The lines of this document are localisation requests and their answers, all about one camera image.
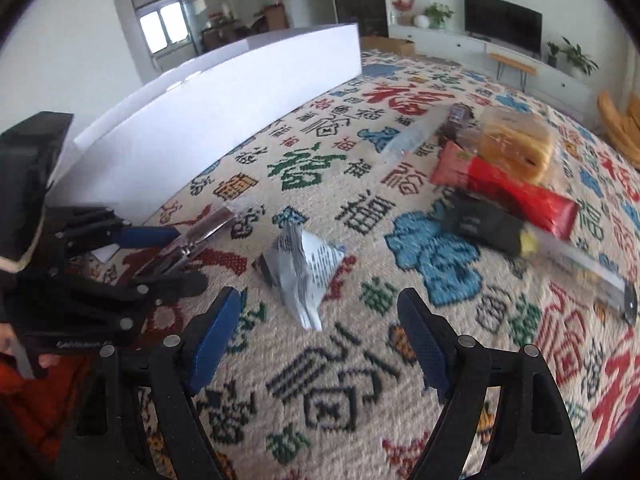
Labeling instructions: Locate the clear long snack packet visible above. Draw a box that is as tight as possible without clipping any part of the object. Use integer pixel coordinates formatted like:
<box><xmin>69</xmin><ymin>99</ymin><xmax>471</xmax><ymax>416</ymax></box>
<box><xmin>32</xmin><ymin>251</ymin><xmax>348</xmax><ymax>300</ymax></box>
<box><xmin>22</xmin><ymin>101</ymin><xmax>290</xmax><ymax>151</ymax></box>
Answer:
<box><xmin>138</xmin><ymin>198</ymin><xmax>256</xmax><ymax>278</ymax></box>

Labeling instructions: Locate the silver pyramid snack packet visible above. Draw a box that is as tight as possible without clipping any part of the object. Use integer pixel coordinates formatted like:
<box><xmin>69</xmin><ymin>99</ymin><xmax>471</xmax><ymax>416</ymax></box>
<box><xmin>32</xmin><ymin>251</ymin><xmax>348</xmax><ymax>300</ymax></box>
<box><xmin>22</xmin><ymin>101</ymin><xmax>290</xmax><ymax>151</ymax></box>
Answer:
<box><xmin>253</xmin><ymin>223</ymin><xmax>346</xmax><ymax>332</ymax></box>

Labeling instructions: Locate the black yellow long snack pack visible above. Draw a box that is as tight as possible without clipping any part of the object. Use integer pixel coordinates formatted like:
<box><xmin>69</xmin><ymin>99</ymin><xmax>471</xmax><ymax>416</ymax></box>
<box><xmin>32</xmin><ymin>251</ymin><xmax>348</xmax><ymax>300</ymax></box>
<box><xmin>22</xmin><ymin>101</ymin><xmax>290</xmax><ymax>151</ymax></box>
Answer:
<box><xmin>442</xmin><ymin>192</ymin><xmax>638</xmax><ymax>326</ymax></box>

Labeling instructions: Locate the red snack packet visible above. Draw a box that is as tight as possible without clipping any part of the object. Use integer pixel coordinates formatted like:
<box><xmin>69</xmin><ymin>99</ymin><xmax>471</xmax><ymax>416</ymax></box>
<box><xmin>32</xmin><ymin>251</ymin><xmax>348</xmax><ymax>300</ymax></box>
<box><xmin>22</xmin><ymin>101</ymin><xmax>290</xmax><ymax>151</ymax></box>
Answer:
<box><xmin>430</xmin><ymin>141</ymin><xmax>579</xmax><ymax>240</ymax></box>

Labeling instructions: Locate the clear wrapper snack stick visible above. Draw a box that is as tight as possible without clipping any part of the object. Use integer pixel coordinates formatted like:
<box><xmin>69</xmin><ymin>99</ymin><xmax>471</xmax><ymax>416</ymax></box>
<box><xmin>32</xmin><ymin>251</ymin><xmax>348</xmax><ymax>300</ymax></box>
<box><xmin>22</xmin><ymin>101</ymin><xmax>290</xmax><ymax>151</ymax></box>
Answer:
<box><xmin>381</xmin><ymin>107</ymin><xmax>449</xmax><ymax>162</ymax></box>

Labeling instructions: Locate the bread loaf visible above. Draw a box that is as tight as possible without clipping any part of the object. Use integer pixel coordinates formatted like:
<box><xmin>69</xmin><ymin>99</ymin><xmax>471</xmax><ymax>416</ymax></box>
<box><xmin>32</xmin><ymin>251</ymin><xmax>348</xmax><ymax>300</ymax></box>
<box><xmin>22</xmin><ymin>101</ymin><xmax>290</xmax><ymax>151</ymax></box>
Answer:
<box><xmin>472</xmin><ymin>106</ymin><xmax>560</xmax><ymax>185</ymax></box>

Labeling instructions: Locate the dark chocolate bar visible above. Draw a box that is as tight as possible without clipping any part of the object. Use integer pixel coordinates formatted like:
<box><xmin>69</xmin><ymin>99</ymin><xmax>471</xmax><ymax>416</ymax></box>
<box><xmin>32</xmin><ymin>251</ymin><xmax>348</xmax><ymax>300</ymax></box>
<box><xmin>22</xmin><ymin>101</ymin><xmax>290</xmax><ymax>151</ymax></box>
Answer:
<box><xmin>436</xmin><ymin>103</ymin><xmax>474</xmax><ymax>148</ymax></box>

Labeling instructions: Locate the operator hand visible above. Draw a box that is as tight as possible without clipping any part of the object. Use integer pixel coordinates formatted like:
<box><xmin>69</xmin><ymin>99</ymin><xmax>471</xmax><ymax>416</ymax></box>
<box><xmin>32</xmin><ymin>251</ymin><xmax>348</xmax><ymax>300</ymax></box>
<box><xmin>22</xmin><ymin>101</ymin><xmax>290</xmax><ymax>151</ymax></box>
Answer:
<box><xmin>0</xmin><ymin>323</ymin><xmax>60</xmax><ymax>368</ymax></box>

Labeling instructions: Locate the white cardboard box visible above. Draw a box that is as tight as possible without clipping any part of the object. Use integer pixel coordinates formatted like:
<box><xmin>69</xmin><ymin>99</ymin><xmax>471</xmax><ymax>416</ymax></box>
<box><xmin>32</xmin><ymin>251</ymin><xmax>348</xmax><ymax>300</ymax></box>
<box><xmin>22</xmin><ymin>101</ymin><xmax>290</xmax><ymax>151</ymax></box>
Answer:
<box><xmin>47</xmin><ymin>24</ymin><xmax>361</xmax><ymax>223</ymax></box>

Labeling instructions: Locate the patterned woven table cloth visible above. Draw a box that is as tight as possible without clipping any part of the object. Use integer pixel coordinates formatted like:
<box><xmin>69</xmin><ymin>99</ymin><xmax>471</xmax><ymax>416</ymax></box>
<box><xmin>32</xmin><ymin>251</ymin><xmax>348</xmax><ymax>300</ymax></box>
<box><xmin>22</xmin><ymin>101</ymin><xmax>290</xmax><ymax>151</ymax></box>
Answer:
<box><xmin>89</xmin><ymin>49</ymin><xmax>640</xmax><ymax>480</ymax></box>

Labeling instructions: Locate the dining table with chairs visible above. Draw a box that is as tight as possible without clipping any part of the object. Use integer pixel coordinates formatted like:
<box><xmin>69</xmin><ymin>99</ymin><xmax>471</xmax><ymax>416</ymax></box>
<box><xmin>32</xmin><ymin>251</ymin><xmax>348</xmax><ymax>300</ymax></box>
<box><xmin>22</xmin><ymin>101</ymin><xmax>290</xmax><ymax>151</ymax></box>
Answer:
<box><xmin>201</xmin><ymin>3</ymin><xmax>290</xmax><ymax>53</ymax></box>

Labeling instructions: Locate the white tv cabinet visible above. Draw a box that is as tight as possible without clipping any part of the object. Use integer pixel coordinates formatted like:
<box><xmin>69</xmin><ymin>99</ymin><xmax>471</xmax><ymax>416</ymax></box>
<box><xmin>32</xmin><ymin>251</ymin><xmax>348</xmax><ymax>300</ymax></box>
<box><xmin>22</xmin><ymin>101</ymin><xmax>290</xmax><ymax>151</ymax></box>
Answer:
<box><xmin>388</xmin><ymin>25</ymin><xmax>598</xmax><ymax>127</ymax></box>

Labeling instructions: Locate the orange lounge chair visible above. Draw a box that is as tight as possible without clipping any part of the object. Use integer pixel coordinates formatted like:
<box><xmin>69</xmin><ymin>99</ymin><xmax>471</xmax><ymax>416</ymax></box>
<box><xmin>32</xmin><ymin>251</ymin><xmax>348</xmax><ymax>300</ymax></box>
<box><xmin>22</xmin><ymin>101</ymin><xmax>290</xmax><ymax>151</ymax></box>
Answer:
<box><xmin>597</xmin><ymin>91</ymin><xmax>640</xmax><ymax>169</ymax></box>

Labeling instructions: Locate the wooden bench stool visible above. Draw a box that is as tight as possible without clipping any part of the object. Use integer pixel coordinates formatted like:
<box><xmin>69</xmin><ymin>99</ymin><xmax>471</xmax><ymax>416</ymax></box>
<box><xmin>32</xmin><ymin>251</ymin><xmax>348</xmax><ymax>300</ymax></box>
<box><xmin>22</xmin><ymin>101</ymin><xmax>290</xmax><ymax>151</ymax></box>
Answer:
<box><xmin>488</xmin><ymin>52</ymin><xmax>537</xmax><ymax>92</ymax></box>

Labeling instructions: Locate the brown cardboard box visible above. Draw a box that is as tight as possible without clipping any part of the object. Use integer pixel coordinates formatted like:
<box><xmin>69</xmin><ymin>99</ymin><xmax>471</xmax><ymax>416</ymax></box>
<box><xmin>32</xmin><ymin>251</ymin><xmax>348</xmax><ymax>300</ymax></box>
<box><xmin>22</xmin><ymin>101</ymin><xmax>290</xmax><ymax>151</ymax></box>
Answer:
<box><xmin>360</xmin><ymin>36</ymin><xmax>416</xmax><ymax>56</ymax></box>

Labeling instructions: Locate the green plant pair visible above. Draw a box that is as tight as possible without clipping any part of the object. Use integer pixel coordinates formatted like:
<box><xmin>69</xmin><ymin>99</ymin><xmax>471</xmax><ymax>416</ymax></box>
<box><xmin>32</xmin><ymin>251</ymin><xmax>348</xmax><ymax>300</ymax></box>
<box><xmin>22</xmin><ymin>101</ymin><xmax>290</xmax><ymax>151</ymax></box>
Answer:
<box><xmin>546</xmin><ymin>37</ymin><xmax>600</xmax><ymax>77</ymax></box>

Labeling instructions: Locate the white round vase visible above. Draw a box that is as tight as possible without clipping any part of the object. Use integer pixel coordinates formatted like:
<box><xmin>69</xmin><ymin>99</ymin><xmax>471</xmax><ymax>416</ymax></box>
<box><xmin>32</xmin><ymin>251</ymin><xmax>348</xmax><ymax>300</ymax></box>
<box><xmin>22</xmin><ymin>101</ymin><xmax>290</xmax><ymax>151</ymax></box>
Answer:
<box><xmin>413</xmin><ymin>14</ymin><xmax>431</xmax><ymax>29</ymax></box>

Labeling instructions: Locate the black television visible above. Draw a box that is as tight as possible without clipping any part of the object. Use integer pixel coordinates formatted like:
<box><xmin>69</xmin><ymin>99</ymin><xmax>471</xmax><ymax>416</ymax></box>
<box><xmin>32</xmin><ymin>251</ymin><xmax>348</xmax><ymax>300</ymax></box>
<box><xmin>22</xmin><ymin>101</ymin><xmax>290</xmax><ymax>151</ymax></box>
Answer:
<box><xmin>463</xmin><ymin>0</ymin><xmax>542</xmax><ymax>55</ymax></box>

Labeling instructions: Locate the green potted plant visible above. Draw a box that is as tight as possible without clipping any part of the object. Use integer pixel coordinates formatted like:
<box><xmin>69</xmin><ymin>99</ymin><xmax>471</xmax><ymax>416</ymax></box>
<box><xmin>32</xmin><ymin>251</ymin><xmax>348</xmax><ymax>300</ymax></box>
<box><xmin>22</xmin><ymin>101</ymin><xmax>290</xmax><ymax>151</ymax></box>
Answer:
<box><xmin>423</xmin><ymin>2</ymin><xmax>454</xmax><ymax>29</ymax></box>

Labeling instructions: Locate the red flower vase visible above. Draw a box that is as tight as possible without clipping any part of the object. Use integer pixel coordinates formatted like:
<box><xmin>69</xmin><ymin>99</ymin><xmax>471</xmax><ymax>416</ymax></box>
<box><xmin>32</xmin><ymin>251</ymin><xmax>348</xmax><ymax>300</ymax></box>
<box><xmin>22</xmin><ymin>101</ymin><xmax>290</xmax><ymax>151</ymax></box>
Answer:
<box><xmin>392</xmin><ymin>0</ymin><xmax>416</xmax><ymax>26</ymax></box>

